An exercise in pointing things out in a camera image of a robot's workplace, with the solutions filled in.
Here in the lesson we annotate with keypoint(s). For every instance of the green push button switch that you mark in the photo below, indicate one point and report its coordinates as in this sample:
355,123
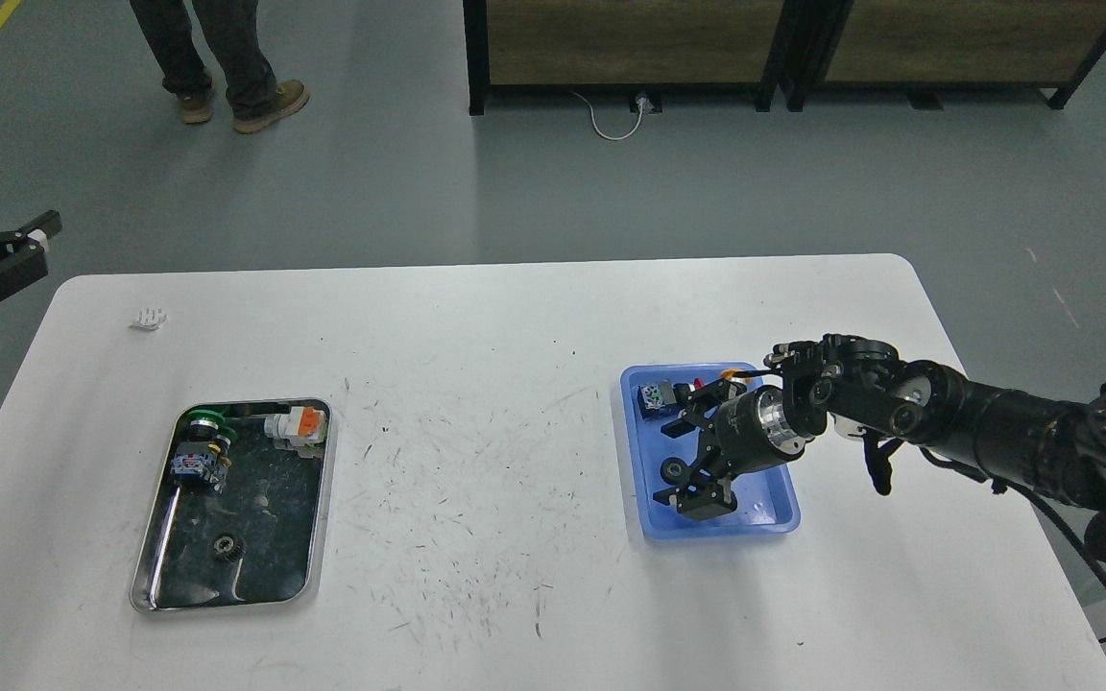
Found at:
200,459

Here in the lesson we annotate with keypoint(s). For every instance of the wooden cabinet black frame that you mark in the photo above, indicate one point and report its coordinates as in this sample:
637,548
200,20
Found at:
652,48

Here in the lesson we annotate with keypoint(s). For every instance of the small white plastic clip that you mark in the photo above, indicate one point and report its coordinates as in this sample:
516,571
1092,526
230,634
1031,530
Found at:
149,320

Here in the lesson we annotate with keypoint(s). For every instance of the blue plastic tray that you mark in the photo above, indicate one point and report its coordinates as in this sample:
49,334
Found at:
766,501

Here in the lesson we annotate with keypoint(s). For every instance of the red push button switch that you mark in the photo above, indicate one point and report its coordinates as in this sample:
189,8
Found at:
664,399

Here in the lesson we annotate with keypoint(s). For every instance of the silver metal tray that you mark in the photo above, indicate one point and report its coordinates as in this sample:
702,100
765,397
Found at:
273,501

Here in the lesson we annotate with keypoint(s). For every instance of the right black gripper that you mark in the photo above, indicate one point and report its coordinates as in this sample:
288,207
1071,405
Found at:
751,433

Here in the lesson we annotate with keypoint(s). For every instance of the yellow push button switch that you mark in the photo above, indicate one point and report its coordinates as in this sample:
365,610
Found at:
738,381

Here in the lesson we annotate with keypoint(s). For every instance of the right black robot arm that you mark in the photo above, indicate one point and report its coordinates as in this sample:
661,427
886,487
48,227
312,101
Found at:
1052,452

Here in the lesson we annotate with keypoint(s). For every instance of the orange white connector block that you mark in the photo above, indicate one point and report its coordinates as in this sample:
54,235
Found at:
301,430

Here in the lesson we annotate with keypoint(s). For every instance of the person legs and boots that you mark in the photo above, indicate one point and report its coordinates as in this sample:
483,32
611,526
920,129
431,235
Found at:
255,95

